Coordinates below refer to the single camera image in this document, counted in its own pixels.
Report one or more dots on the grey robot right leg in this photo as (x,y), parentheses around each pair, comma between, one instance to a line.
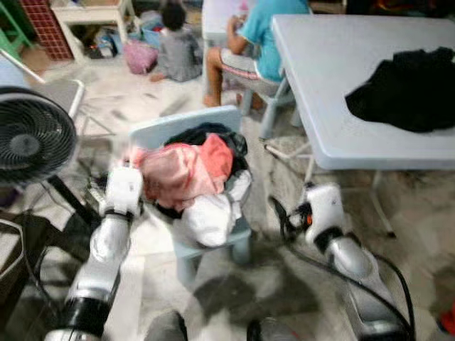
(274,330)

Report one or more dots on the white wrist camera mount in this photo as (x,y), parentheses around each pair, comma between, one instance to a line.
(325,209)
(124,190)

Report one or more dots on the red lattice rack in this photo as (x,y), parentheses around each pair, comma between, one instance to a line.
(46,28)

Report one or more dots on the black standing fan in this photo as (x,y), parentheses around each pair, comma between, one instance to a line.
(32,138)

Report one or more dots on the grey robot left leg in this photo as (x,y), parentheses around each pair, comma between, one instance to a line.
(167,327)

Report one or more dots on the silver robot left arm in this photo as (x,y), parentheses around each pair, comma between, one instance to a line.
(106,249)

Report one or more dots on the green plastic frame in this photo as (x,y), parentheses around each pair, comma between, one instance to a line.
(13,32)

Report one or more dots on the grey robot leg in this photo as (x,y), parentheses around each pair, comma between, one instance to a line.
(274,330)
(167,327)

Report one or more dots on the small red object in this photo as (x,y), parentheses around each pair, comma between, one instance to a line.
(448,321)

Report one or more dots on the white garment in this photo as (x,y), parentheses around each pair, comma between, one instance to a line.
(210,217)

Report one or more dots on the white toy shelf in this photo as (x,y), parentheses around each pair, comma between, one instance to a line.
(92,14)

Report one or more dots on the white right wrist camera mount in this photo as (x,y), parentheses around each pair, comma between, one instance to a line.
(325,209)

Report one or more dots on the purple pink bag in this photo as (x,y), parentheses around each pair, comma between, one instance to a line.
(140,57)

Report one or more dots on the brown cardboard box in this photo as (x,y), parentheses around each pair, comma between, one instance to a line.
(32,60)

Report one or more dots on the child in grey dress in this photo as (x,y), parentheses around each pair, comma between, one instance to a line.
(178,50)

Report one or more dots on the child in teal shirt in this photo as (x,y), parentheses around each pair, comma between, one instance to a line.
(266,42)

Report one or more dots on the black and grey garment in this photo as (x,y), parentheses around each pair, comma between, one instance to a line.
(213,131)

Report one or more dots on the white rimmed grey table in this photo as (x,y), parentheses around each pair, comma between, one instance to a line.
(60,92)

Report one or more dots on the light grey folding table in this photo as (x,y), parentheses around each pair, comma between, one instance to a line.
(320,85)

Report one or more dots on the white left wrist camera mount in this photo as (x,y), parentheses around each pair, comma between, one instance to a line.
(124,190)

